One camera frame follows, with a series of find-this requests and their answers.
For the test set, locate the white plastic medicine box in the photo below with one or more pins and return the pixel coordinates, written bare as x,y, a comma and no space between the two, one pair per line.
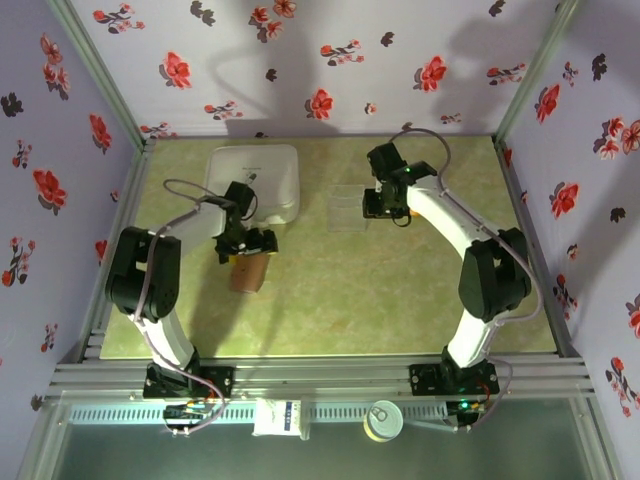
270,170

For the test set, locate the white packet with blue print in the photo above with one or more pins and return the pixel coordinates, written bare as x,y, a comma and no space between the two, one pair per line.
272,417

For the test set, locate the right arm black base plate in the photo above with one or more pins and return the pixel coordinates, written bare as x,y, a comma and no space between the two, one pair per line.
425,380

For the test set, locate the aluminium front frame rail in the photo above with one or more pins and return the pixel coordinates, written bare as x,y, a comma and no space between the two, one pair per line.
320,375

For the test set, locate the aluminium side rail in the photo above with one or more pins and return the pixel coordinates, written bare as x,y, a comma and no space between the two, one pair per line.
112,260
537,260

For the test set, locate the tin can with pull tab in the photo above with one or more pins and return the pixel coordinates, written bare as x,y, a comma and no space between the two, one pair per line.
384,421

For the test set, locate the brown leather card holder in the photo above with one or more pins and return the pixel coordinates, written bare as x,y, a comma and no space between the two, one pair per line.
247,275

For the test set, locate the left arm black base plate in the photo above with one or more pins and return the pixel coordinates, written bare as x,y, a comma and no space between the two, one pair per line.
220,380

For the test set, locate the aluminium frame post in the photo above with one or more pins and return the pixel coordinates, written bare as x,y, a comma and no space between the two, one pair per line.
537,75
100,75

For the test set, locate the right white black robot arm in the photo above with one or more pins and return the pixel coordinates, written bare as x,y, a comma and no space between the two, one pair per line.
470,340

